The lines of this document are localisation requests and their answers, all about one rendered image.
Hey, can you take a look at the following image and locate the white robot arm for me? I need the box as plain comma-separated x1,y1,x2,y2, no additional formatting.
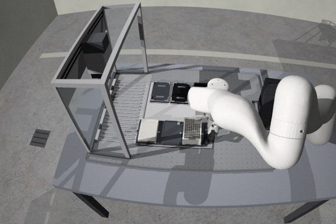
188,75,336,170

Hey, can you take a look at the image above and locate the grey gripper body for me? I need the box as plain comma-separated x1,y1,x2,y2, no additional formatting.
208,118,219,135

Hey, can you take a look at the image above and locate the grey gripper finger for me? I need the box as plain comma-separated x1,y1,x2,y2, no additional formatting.
208,130,215,142

